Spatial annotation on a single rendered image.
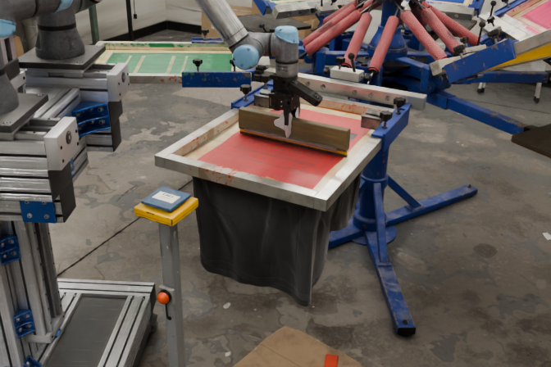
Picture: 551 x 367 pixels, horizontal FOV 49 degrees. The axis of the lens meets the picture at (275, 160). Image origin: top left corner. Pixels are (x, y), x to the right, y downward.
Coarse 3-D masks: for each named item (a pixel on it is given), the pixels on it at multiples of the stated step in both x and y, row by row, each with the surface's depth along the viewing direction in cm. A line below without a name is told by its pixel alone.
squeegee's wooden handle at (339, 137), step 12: (240, 108) 209; (252, 108) 209; (240, 120) 210; (252, 120) 208; (264, 120) 206; (300, 120) 200; (276, 132) 205; (300, 132) 201; (312, 132) 199; (324, 132) 197; (336, 132) 194; (348, 132) 194; (324, 144) 198; (336, 144) 196; (348, 144) 197
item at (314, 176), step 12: (324, 120) 227; (336, 120) 227; (348, 120) 228; (360, 120) 228; (360, 132) 218; (336, 156) 198; (264, 168) 189; (276, 168) 190; (312, 168) 190; (324, 168) 190; (288, 180) 182; (300, 180) 182; (312, 180) 182
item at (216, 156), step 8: (272, 112) 234; (280, 112) 234; (304, 112) 234; (312, 112) 235; (312, 120) 227; (232, 136) 212; (240, 136) 212; (248, 136) 212; (224, 144) 205; (232, 144) 205; (208, 152) 199; (216, 152) 199; (224, 152) 199; (200, 160) 194; (208, 160) 194; (216, 160) 194; (224, 160) 194; (232, 160) 194; (240, 160) 194; (232, 168) 189; (240, 168) 189; (248, 168) 189; (256, 168) 189
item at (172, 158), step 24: (216, 120) 215; (192, 144) 199; (168, 168) 187; (192, 168) 182; (216, 168) 180; (360, 168) 187; (264, 192) 173; (288, 192) 169; (312, 192) 168; (336, 192) 171
